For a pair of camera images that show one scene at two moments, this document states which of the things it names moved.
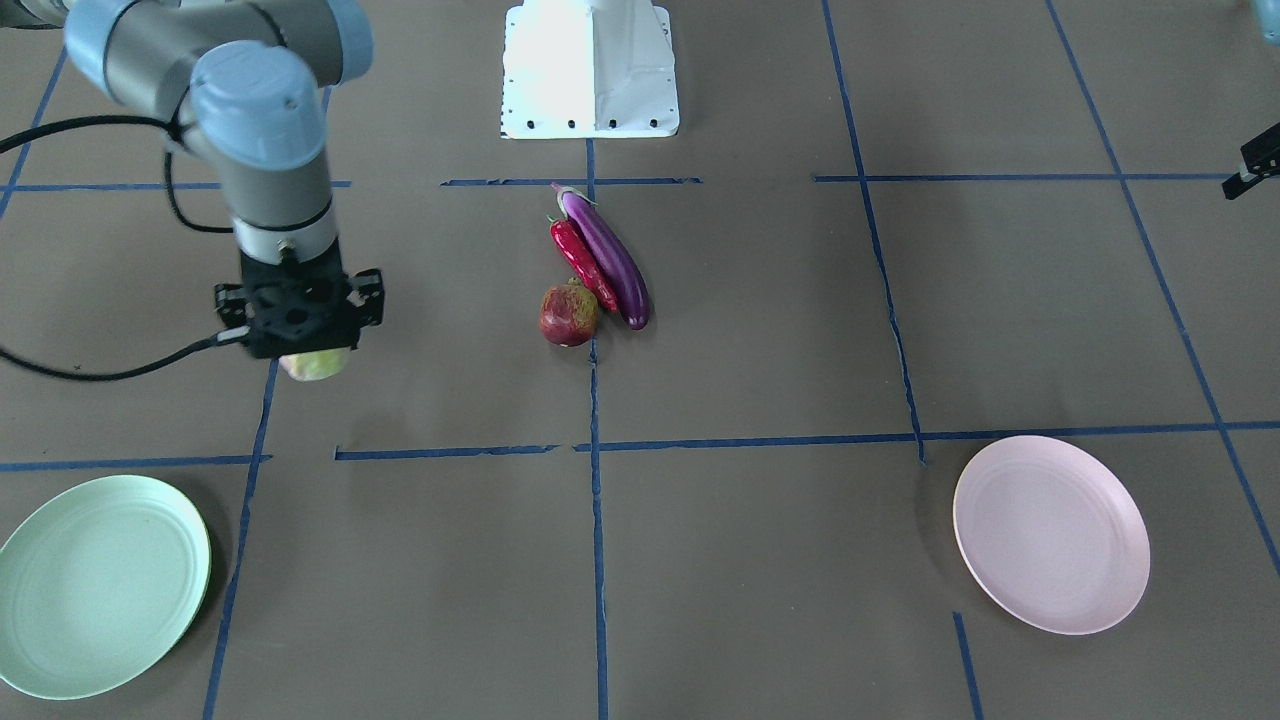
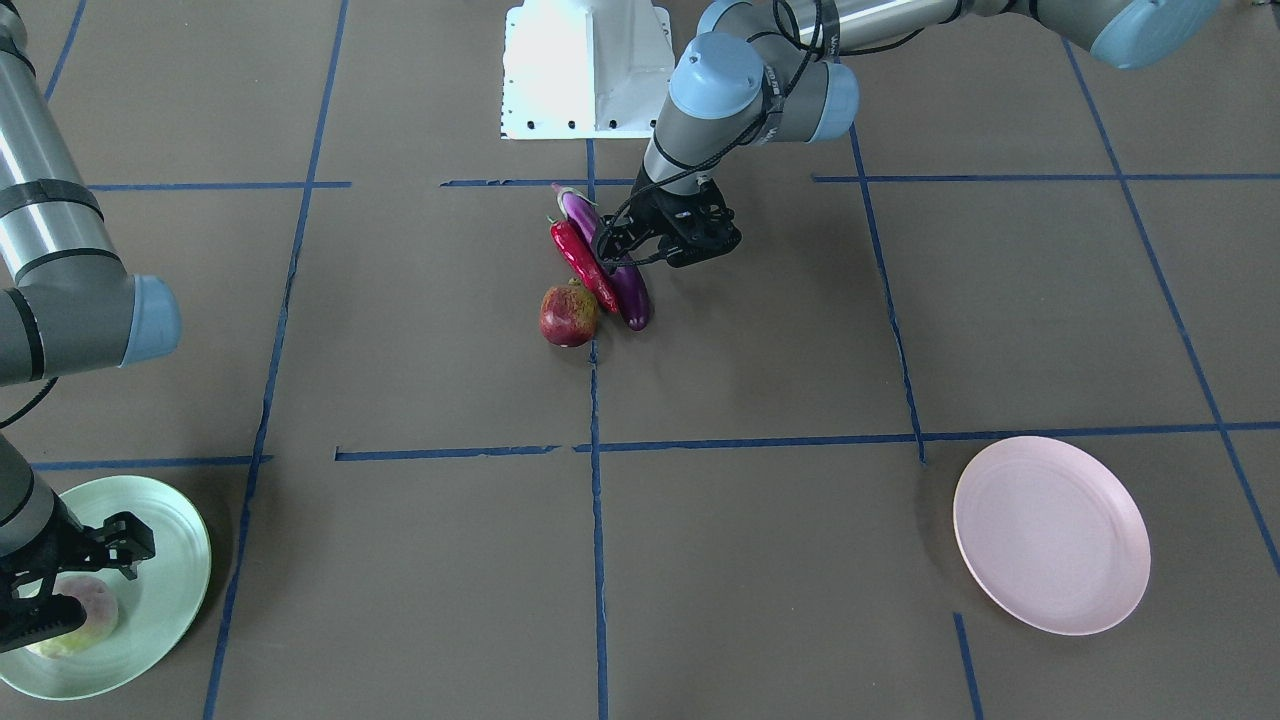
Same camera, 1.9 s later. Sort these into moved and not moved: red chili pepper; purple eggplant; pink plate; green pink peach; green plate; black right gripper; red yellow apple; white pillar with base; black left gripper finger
Moved: green pink peach; black right gripper; black left gripper finger
Not moved: pink plate; green plate; purple eggplant; red chili pepper; white pillar with base; red yellow apple
